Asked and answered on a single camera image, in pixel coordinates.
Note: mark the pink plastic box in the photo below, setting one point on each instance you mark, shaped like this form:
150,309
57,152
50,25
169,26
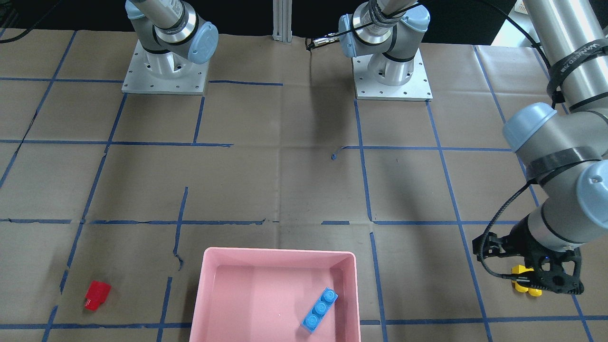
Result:
262,295

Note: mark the blue long toy block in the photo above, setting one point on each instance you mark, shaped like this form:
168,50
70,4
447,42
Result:
319,310

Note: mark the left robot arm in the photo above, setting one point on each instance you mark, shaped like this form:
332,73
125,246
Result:
564,148

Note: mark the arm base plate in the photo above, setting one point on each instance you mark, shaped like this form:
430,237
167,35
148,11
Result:
378,78
164,74

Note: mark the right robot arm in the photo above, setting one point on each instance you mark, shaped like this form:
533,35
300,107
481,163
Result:
172,34

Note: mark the aluminium frame post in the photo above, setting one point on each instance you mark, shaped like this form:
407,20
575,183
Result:
282,21

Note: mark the red toy block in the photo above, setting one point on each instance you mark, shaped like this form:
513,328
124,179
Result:
96,295

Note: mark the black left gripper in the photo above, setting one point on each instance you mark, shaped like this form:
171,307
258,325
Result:
521,240

